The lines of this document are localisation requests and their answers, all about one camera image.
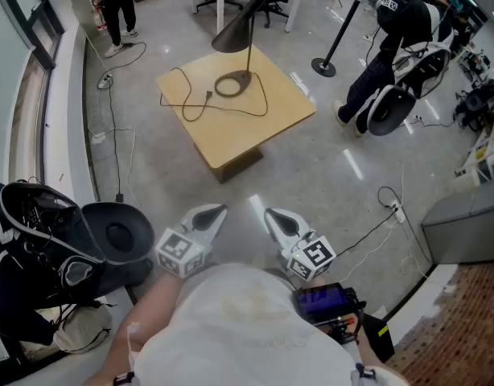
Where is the person's white shirt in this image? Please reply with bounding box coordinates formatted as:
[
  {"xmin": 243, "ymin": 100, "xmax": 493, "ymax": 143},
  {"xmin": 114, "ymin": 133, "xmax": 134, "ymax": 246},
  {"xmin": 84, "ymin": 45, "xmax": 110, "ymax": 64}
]
[{"xmin": 130, "ymin": 261, "xmax": 409, "ymax": 386}]

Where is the low white shelf unit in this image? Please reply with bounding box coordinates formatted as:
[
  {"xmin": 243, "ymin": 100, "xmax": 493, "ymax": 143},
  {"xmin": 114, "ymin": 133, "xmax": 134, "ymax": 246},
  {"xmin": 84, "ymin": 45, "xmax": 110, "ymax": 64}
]
[{"xmin": 454, "ymin": 126, "xmax": 494, "ymax": 188}]

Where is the white grey open backpack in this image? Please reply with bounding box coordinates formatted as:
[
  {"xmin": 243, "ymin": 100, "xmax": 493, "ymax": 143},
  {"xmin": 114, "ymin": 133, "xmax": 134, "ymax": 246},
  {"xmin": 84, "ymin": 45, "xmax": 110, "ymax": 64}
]
[{"xmin": 367, "ymin": 40, "xmax": 453, "ymax": 137}]

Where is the person's left forearm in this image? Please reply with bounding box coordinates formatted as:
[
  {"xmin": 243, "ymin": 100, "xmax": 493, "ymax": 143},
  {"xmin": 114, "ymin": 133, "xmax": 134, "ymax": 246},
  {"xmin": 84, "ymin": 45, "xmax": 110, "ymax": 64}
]
[{"xmin": 84, "ymin": 271, "xmax": 183, "ymax": 386}]

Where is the black lamp power cable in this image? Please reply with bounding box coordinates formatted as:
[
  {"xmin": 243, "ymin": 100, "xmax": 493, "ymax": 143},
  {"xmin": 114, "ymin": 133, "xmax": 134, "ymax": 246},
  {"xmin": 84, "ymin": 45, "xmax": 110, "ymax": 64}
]
[{"xmin": 158, "ymin": 67, "xmax": 269, "ymax": 123}]

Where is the person's right forearm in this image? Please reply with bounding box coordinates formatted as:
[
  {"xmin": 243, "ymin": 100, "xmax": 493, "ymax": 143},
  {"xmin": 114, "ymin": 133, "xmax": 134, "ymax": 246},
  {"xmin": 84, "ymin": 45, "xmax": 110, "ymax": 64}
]
[{"xmin": 302, "ymin": 274, "xmax": 377, "ymax": 368}]

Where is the clear water bottle red label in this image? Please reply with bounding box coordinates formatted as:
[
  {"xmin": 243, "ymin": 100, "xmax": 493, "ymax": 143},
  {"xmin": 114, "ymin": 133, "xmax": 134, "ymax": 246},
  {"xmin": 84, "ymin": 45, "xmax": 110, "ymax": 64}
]
[{"xmin": 89, "ymin": 0, "xmax": 107, "ymax": 31}]

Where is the dark framed window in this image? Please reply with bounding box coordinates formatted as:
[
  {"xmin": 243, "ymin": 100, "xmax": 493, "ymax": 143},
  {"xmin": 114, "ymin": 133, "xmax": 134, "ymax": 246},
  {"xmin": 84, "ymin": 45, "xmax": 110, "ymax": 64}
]
[{"xmin": 0, "ymin": 0, "xmax": 67, "ymax": 184}]

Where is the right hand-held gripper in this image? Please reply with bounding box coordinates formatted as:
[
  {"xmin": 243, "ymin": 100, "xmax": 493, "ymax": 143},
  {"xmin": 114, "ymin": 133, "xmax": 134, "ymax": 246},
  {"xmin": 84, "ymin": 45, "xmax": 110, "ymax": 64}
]
[{"xmin": 264, "ymin": 208, "xmax": 337, "ymax": 283}]

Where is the grey sofa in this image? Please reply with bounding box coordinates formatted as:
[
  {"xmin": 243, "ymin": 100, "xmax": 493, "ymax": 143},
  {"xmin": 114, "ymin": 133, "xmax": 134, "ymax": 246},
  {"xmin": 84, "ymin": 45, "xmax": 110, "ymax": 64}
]
[{"xmin": 422, "ymin": 175, "xmax": 494, "ymax": 265}]

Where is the black box yellow label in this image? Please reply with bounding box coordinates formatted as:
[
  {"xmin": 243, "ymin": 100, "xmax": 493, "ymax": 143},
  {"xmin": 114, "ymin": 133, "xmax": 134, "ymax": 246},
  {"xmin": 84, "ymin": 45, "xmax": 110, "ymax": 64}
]
[{"xmin": 363, "ymin": 314, "xmax": 396, "ymax": 363}]

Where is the black desk lamp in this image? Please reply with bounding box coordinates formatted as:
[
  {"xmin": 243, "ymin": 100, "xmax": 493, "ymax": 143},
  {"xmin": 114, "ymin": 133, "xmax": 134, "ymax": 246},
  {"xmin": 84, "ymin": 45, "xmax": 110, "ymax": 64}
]
[{"xmin": 211, "ymin": 0, "xmax": 274, "ymax": 99}]

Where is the black chest-mounted screen device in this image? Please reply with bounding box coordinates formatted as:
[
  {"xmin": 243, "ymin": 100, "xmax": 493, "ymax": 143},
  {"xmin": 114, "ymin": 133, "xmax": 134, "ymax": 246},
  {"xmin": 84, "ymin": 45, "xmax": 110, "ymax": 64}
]
[{"xmin": 291, "ymin": 281, "xmax": 367, "ymax": 345}]

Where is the black backpack with grey trim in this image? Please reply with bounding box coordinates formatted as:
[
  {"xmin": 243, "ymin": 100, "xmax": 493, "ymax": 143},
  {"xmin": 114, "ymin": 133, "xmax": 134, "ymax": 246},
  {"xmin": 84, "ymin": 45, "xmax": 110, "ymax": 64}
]
[{"xmin": 0, "ymin": 179, "xmax": 155, "ymax": 309}]

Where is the low wooden side table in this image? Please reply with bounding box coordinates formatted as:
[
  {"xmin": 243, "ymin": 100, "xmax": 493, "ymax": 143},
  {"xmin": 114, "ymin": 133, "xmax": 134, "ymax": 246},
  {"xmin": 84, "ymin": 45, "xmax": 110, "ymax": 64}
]
[{"xmin": 155, "ymin": 45, "xmax": 317, "ymax": 184}]

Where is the black pole stand round base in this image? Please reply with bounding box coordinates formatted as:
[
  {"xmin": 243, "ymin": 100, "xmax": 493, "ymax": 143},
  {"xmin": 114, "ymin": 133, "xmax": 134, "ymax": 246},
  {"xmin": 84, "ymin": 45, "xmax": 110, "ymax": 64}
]
[{"xmin": 310, "ymin": 0, "xmax": 379, "ymax": 79}]

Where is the beige cloth bag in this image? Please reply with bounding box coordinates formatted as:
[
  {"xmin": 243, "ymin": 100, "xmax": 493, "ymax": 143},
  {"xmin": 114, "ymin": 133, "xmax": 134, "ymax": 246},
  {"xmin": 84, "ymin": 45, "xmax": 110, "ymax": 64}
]
[{"xmin": 51, "ymin": 303, "xmax": 113, "ymax": 355}]

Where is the grey shoulder harness strap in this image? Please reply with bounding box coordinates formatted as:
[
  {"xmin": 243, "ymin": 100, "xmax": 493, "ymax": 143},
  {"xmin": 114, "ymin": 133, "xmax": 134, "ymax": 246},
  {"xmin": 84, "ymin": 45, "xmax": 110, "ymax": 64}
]
[{"xmin": 349, "ymin": 362, "xmax": 379, "ymax": 386}]

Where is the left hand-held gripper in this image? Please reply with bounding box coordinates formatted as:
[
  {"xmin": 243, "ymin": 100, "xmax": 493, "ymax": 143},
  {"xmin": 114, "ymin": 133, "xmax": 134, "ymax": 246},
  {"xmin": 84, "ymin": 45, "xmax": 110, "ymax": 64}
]
[{"xmin": 155, "ymin": 203, "xmax": 228, "ymax": 279}]

